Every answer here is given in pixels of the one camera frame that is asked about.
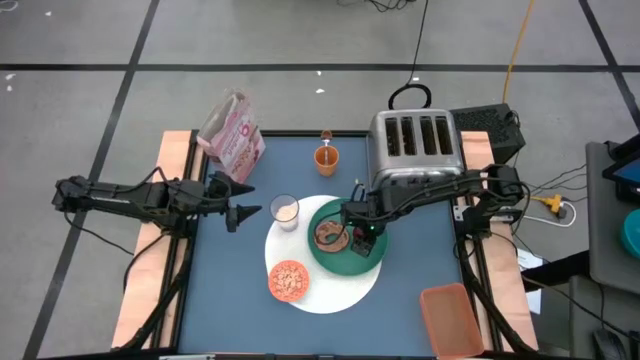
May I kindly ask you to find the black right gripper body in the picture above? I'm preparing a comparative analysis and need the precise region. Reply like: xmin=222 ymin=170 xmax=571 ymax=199
xmin=341 ymin=197 xmax=389 ymax=236

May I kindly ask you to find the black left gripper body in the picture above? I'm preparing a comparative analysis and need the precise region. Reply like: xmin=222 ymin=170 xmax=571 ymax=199
xmin=202 ymin=169 xmax=239 ymax=234

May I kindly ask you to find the brown bagel half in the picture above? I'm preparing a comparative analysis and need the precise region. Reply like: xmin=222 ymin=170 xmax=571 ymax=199
xmin=313 ymin=219 xmax=352 ymax=255

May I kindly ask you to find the pink strawberry yogurt cereal box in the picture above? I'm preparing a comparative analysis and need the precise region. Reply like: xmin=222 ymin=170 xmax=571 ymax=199
xmin=196 ymin=89 xmax=267 ymax=184

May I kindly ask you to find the green round plate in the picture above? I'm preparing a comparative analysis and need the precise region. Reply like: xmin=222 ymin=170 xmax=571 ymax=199
xmin=306 ymin=196 xmax=390 ymax=277

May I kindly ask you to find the clear drinking glass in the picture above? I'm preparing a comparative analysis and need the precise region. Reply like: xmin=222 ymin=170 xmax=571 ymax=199
xmin=269 ymin=193 xmax=301 ymax=233

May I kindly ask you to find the orange plastic cup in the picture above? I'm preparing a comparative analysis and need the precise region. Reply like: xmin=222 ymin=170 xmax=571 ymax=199
xmin=313 ymin=144 xmax=341 ymax=178

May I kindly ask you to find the white round placemat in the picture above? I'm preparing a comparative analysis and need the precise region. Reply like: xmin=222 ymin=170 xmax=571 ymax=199
xmin=263 ymin=193 xmax=384 ymax=316

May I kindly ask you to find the silver four-slot toaster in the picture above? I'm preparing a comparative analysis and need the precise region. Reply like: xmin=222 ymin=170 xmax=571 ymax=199
xmin=367 ymin=108 xmax=465 ymax=199

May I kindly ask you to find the cereal heap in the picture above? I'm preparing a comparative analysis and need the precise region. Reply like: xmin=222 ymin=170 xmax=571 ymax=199
xmin=272 ymin=263 xmax=307 ymax=299

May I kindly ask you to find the orange patterned bowl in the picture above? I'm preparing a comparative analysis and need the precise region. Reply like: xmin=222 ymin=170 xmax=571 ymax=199
xmin=268 ymin=258 xmax=312 ymax=303

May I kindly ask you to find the metal spoon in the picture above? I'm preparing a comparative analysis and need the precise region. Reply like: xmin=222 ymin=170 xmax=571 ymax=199
xmin=319 ymin=129 xmax=334 ymax=166

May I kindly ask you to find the light wooden side board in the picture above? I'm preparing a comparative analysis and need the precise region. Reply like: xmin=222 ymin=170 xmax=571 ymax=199
xmin=110 ymin=130 xmax=207 ymax=351
xmin=457 ymin=130 xmax=540 ymax=352

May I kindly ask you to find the orange rectangular plastic container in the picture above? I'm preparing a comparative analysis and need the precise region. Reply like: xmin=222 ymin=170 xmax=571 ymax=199
xmin=418 ymin=282 xmax=485 ymax=360

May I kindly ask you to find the white paper sheet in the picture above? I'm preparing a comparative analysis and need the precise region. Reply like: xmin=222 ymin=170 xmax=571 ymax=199
xmin=517 ymin=248 xmax=544 ymax=316

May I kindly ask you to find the grey desk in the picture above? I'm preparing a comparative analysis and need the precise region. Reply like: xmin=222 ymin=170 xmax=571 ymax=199
xmin=567 ymin=274 xmax=640 ymax=360

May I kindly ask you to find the grey side table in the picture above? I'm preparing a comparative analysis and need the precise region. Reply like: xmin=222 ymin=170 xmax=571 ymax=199
xmin=585 ymin=140 xmax=640 ymax=296

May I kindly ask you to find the black computer mouse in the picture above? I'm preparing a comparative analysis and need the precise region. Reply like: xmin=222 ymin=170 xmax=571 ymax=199
xmin=592 ymin=328 xmax=629 ymax=360

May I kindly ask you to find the teal round object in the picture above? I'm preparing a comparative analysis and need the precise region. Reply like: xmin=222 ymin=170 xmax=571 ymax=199
xmin=619 ymin=207 xmax=640 ymax=261

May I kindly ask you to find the black tablet with blue screen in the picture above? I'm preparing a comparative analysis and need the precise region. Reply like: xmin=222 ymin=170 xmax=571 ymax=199
xmin=601 ymin=132 xmax=640 ymax=204

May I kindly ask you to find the black table frame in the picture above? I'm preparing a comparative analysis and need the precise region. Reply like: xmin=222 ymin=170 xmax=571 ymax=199
xmin=149 ymin=128 xmax=506 ymax=360

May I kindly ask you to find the black diagonal frame strut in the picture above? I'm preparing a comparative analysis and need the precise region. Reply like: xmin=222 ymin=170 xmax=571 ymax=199
xmin=117 ymin=234 xmax=197 ymax=352
xmin=455 ymin=239 xmax=537 ymax=354

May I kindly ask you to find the black toaster power cord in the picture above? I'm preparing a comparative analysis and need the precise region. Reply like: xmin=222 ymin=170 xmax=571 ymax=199
xmin=387 ymin=0 xmax=434 ymax=112

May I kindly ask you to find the black floor cable bundle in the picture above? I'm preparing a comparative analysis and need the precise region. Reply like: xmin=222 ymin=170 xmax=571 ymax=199
xmin=335 ymin=0 xmax=417 ymax=14

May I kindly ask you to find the yellow floor cable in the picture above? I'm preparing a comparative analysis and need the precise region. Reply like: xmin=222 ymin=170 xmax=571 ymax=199
xmin=501 ymin=0 xmax=537 ymax=105

